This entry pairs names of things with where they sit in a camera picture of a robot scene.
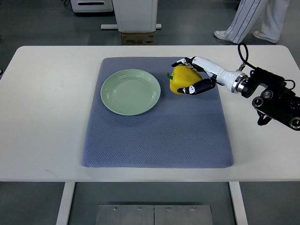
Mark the yellow bell pepper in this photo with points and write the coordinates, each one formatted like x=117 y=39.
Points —
x=181 y=77

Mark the grey metal floor plate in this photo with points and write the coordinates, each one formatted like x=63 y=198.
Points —
x=154 y=215

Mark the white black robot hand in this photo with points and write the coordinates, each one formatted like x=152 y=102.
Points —
x=211 y=74

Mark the cardboard box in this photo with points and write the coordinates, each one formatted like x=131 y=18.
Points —
x=139 y=38

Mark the blue-grey quilted mat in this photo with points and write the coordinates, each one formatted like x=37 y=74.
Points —
x=180 y=131

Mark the white table frame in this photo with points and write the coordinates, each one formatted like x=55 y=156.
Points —
x=80 y=200

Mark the person in striped trousers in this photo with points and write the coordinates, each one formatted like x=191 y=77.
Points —
x=247 y=13

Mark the white machine cabinet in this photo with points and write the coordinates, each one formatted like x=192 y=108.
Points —
x=91 y=6

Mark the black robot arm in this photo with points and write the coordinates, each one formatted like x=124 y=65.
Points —
x=277 y=102

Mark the light green plate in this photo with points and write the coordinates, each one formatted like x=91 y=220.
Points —
x=130 y=92

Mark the white pedestal column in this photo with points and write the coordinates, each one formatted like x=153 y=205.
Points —
x=134 y=16

